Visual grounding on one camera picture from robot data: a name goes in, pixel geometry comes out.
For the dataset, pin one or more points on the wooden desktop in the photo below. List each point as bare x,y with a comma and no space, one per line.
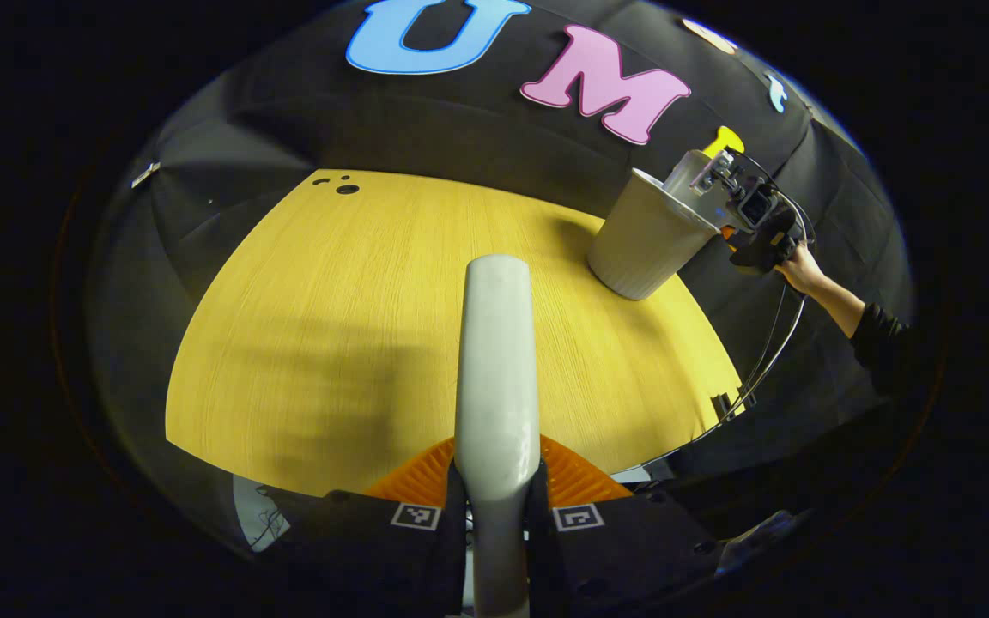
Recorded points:
331,300

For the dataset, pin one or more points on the white ribbed garbage bin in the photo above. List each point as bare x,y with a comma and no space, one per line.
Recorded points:
645,245

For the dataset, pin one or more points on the white dustpan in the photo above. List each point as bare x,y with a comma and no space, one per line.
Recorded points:
688,176

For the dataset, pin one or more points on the black backdrop cloth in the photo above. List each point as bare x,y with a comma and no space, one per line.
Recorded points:
460,129

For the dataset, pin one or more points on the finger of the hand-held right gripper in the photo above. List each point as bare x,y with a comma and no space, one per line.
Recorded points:
728,233

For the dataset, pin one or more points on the white cloth clip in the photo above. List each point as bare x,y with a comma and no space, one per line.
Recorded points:
145,174

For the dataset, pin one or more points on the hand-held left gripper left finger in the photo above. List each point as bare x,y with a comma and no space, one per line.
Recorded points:
455,558

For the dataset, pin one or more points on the small white broom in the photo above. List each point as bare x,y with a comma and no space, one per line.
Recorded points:
497,360

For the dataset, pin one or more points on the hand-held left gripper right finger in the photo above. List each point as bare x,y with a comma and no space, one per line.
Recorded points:
540,558

